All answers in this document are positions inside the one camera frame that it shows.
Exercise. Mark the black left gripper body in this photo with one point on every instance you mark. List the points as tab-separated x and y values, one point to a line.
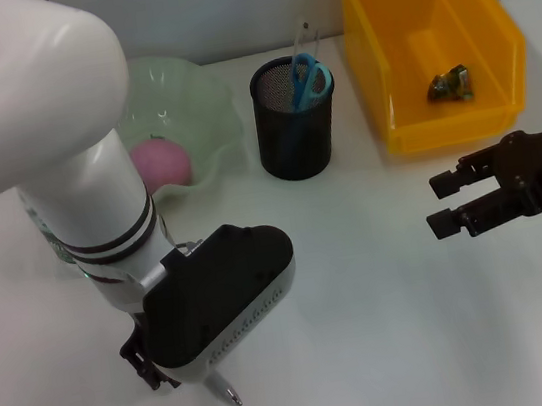
139	327

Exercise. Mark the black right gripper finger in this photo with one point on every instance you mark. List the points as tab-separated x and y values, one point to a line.
473	169
485	216

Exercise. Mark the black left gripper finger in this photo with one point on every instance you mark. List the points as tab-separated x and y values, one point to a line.
145	367

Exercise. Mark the grey clear ballpoint pen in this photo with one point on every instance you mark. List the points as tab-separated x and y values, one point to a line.
221	389

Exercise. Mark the green plastic wrapper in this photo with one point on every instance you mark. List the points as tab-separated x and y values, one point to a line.
449	86

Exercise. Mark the clear green-label water bottle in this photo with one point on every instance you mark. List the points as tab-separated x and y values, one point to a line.
52	244

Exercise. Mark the blue scissors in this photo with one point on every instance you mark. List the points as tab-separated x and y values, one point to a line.
308	91

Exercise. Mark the clear plastic ruler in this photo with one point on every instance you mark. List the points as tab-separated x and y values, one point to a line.
301	42

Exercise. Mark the black mesh pen holder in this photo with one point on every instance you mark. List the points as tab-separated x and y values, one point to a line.
294	154

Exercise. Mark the green glass fruit bowl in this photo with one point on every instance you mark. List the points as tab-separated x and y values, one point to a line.
186	104

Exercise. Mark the yellow plastic bin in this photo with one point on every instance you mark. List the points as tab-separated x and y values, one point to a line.
426	14

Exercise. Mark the black white wrist camera box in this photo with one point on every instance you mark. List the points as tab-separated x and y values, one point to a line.
218	291

